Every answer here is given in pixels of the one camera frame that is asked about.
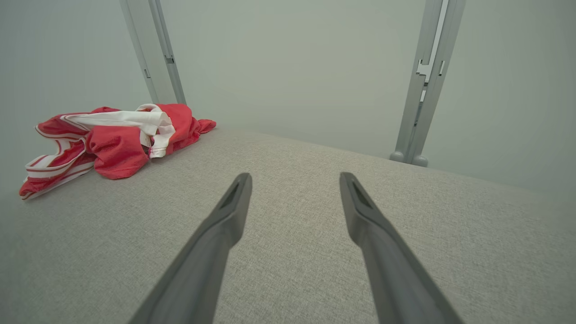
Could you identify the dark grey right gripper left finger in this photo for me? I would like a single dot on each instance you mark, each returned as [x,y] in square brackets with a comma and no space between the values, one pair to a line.
[202,270]

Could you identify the red and white jersey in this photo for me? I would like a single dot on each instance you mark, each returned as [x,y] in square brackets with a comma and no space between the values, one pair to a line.
[54,166]

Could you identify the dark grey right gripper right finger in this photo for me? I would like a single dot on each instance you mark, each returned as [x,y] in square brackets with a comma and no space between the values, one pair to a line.
[396,279]

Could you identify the red and white shorts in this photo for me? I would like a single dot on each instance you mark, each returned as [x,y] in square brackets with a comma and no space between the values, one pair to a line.
[180,121]

